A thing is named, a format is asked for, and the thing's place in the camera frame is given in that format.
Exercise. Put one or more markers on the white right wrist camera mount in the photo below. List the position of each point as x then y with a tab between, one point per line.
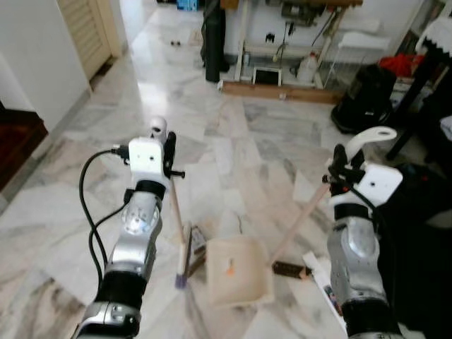
380	183

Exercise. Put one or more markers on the small dark flat box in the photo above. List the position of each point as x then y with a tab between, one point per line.
198	247

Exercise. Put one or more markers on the table with white cloth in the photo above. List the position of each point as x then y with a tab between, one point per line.
438	35

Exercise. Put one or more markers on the long wooden plank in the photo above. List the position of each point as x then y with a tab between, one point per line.
282	92

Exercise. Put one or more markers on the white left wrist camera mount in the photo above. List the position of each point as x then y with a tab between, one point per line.
146	159

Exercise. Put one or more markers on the light wooden louvre door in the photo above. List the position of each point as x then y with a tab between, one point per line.
86	32

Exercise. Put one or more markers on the dark brown wooden furniture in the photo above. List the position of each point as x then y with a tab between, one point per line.
18	145

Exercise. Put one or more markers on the white plastic bottle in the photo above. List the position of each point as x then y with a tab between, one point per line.
308	70

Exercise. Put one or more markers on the red cloth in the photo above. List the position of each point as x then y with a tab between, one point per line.
401	65

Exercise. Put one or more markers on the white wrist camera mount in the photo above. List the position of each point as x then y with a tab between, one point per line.
146	159
380	183

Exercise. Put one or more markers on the black upright roll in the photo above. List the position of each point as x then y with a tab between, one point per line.
214	46

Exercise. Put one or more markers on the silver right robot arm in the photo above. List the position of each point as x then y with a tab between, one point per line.
357	254

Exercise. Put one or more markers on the black bag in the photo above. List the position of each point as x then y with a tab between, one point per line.
367	99

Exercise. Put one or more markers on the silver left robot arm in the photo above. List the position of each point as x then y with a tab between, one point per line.
134	240

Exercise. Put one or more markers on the white metal rack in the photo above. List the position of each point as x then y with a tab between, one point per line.
353	39

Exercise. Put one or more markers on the small brown wood block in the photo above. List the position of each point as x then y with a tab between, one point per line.
291	269

